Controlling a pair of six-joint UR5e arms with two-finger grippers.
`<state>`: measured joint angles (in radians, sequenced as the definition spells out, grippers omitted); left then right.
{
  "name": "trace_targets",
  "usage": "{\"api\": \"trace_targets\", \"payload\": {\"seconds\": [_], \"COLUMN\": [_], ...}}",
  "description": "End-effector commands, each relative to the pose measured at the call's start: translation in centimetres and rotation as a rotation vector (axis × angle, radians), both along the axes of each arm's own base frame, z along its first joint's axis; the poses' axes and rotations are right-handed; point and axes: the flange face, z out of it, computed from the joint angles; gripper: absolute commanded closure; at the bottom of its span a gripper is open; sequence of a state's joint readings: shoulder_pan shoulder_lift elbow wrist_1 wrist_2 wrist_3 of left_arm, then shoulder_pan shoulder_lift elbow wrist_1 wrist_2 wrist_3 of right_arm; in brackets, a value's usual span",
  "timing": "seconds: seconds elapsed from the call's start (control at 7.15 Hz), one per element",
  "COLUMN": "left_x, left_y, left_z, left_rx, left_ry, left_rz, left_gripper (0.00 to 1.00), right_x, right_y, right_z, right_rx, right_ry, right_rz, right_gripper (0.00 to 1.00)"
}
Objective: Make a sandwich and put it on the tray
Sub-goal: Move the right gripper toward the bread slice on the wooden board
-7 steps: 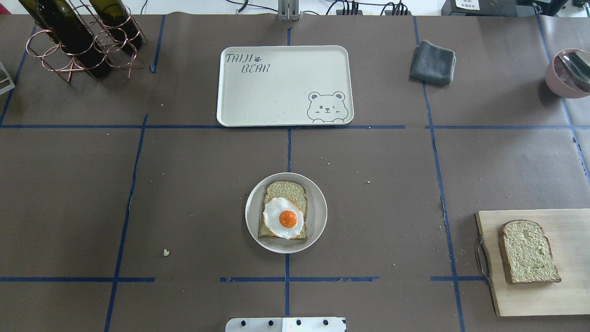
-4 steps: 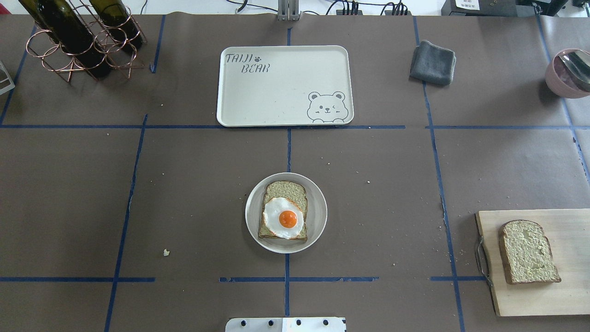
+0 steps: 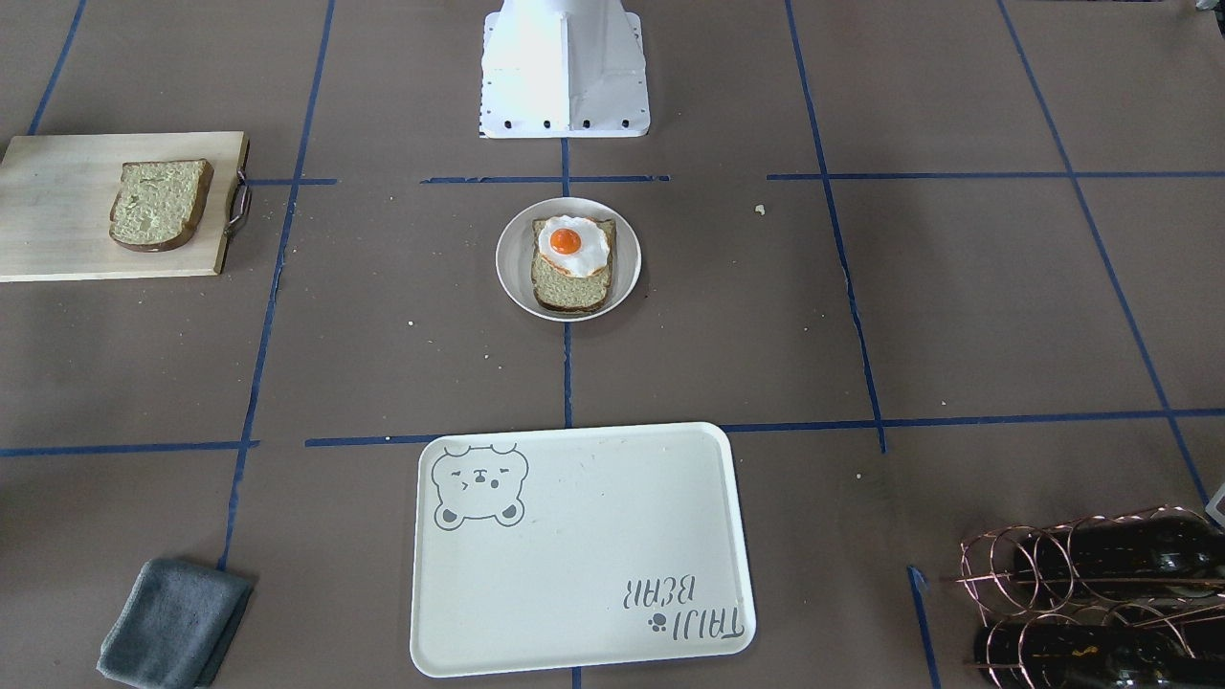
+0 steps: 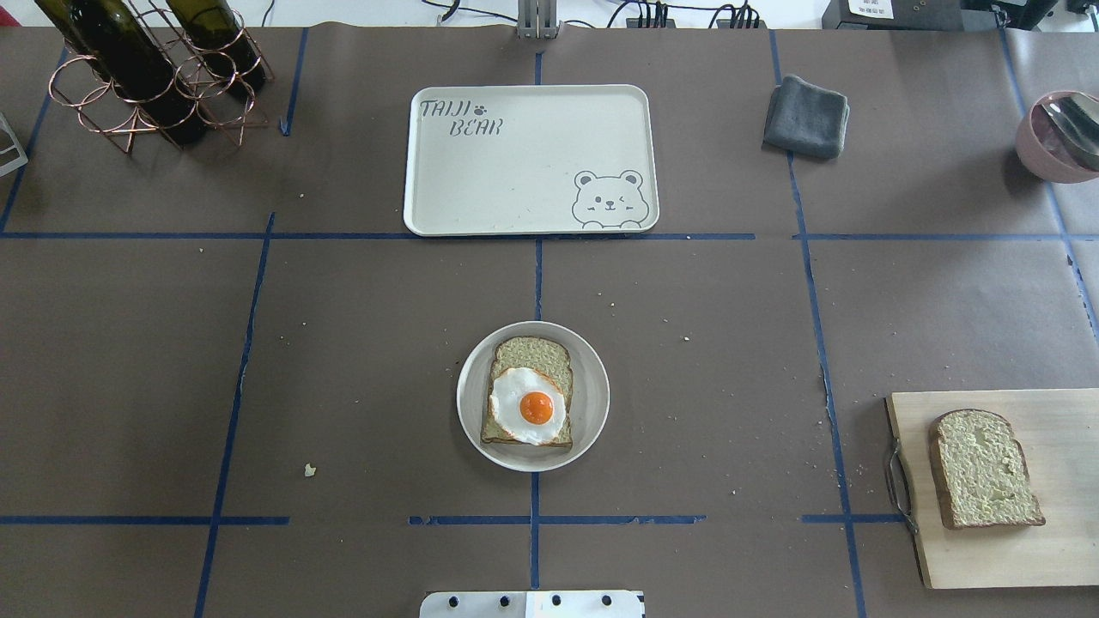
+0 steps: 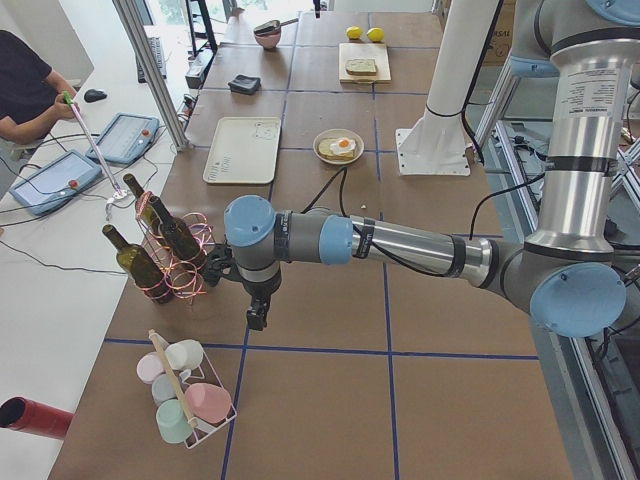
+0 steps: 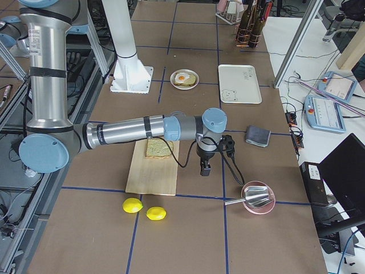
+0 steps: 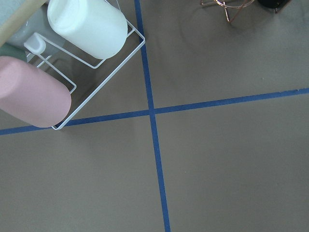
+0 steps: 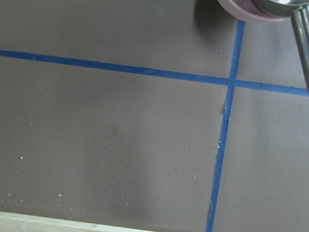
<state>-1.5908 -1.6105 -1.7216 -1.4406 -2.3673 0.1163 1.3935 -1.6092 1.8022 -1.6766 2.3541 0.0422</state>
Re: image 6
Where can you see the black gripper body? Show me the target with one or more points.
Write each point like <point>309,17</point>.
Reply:
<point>206,156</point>

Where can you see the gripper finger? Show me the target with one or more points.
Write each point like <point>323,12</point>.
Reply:
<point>207,169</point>
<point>202,168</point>

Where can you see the bread slice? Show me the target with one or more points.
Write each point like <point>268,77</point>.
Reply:
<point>158,148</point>
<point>190,82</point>

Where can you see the cream bear tray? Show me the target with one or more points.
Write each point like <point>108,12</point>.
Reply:
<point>239,84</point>

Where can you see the wooden cutting board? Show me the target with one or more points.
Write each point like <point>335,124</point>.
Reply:
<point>151,175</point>

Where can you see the grey folded cloth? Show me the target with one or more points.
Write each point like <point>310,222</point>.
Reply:
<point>257,136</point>

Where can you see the metal scoop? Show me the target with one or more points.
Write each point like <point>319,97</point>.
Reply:
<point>253,197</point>

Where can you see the right yellow lemon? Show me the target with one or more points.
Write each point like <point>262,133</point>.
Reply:
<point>156,213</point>

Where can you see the yellow lemon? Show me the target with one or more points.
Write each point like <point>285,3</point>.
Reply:
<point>132,205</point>
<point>156,213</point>

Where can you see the pink bowl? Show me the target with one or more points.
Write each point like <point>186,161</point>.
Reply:
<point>261,210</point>

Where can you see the fried egg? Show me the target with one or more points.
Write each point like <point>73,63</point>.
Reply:
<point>181,77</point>

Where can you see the left yellow lemon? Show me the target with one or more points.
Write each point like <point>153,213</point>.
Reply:
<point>132,205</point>

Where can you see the white round plate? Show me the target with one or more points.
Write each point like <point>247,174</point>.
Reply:
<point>172,77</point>

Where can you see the black power box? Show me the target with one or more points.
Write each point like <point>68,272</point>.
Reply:
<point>313,183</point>

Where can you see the dark wine bottle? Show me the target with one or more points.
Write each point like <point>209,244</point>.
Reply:
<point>259,23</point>
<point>249,15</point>

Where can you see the teach pendant near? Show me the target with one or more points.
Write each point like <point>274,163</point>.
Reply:
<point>324,114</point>

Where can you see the teach pendant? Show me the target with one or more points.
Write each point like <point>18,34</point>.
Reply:
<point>337,86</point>
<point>324,114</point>

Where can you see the black laptop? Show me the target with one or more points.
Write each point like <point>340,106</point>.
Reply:
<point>343,172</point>

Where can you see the teach pendant far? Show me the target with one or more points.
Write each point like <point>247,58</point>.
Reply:
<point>337,86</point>

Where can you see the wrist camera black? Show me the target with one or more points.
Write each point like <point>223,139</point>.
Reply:
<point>227,144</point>

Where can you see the white camera pole base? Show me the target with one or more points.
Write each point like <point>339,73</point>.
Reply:
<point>130,75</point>

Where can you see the copper wire bottle rack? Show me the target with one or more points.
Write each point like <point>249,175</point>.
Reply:
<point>247,38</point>

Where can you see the white wire cup rack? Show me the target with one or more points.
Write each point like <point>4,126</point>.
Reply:
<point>230,11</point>

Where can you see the aluminium frame post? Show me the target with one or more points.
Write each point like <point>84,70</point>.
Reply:
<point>301,31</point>

